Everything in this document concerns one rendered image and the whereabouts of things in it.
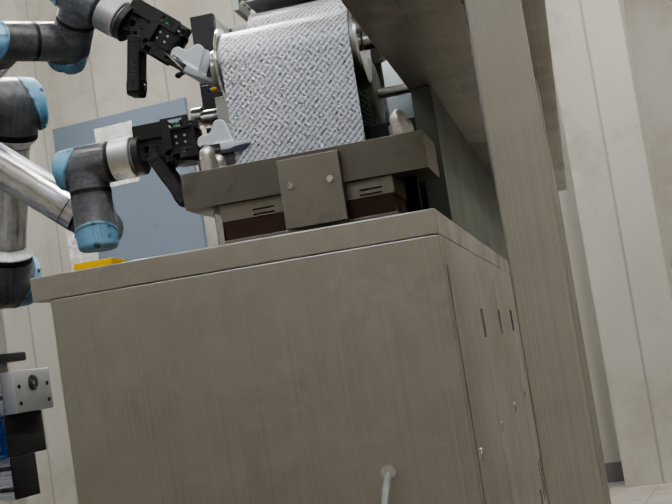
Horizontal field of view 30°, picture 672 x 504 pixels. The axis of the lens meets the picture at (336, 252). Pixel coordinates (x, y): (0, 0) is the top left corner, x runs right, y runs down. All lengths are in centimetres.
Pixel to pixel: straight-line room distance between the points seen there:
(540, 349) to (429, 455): 57
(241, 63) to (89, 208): 37
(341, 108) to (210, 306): 46
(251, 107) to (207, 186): 25
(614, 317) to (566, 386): 376
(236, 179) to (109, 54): 428
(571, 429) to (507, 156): 30
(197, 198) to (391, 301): 37
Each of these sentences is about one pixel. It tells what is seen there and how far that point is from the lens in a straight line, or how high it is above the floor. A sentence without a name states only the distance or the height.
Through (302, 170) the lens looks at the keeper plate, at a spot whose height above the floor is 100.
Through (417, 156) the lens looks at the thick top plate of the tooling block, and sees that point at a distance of 194.
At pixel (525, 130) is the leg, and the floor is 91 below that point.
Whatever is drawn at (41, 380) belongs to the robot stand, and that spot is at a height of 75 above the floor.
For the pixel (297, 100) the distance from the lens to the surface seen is 220.
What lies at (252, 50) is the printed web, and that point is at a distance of 223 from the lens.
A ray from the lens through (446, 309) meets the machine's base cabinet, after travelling 186.
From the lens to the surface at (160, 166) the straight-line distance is 222.
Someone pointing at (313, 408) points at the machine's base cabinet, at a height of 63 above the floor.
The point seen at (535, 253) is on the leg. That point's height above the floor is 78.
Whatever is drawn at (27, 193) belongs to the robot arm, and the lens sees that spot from 241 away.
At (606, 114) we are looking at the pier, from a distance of 515.
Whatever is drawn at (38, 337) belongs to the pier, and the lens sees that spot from 612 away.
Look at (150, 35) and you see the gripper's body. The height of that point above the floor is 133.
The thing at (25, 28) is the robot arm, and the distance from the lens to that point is 241.
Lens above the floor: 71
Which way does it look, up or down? 5 degrees up
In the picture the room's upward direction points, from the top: 9 degrees counter-clockwise
